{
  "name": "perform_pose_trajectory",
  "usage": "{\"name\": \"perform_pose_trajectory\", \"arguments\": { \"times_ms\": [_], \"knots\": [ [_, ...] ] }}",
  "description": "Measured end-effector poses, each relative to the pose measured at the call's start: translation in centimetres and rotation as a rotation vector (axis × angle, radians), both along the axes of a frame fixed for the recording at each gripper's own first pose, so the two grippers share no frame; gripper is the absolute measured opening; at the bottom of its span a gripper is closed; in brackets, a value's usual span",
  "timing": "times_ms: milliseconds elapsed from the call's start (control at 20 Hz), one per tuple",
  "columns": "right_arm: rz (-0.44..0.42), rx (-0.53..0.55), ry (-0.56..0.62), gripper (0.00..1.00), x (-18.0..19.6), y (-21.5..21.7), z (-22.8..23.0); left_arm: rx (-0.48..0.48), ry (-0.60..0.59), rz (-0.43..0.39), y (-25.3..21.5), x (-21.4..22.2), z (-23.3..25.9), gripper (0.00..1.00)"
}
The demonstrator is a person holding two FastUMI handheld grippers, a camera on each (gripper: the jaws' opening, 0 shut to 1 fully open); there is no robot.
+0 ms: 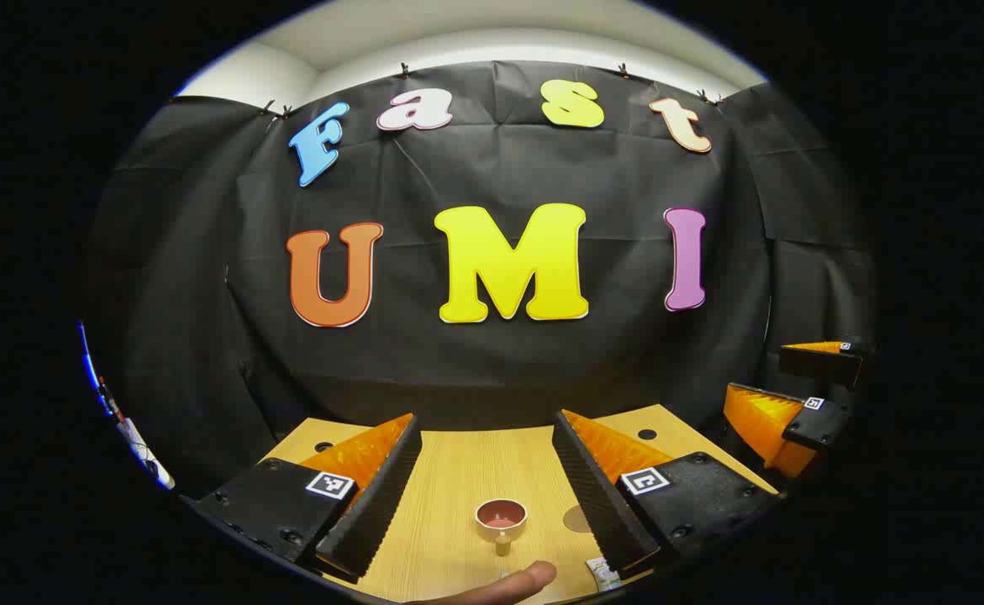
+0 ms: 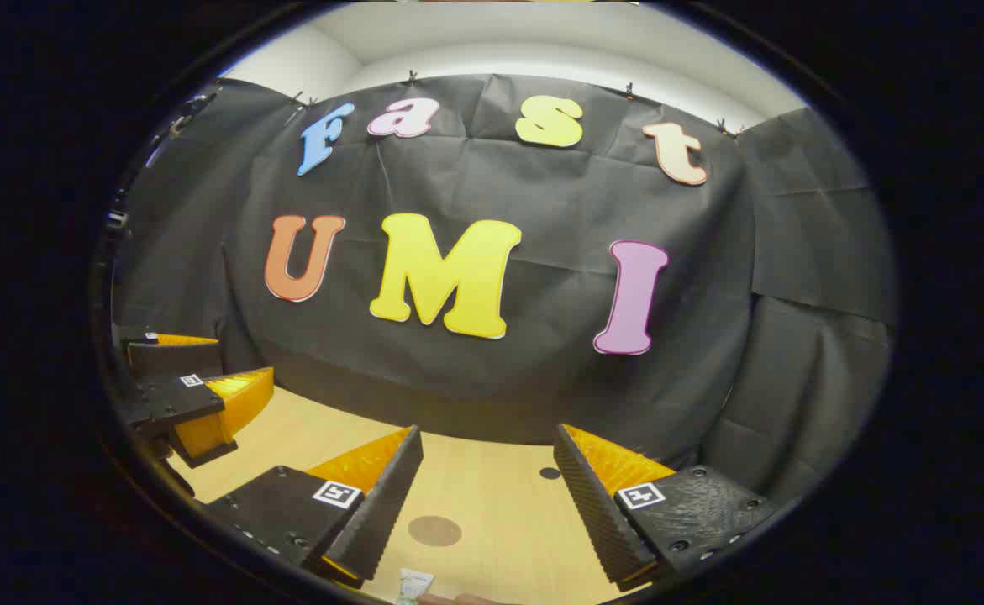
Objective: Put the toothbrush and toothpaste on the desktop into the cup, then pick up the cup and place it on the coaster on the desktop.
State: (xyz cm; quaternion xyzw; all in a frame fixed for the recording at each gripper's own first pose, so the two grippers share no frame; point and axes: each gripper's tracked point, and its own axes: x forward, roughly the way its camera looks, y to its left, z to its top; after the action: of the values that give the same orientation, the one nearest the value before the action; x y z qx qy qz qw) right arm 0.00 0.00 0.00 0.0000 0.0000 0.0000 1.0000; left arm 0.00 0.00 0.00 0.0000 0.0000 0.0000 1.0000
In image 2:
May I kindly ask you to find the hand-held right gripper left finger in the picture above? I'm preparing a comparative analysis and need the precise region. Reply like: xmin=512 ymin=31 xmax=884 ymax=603
xmin=204 ymin=424 xmax=425 ymax=589

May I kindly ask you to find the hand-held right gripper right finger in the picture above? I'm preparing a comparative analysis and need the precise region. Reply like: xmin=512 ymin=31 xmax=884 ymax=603
xmin=553 ymin=423 xmax=780 ymax=591

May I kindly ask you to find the round brown coaster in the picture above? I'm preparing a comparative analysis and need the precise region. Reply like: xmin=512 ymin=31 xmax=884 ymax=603
xmin=408 ymin=515 xmax=463 ymax=548

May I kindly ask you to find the white toothpaste tube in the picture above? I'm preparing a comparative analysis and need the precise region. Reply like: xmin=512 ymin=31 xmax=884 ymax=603
xmin=396 ymin=568 xmax=435 ymax=605

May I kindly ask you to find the wooden desktop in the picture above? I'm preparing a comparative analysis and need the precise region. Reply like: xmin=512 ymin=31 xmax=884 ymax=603
xmin=164 ymin=387 xmax=652 ymax=605

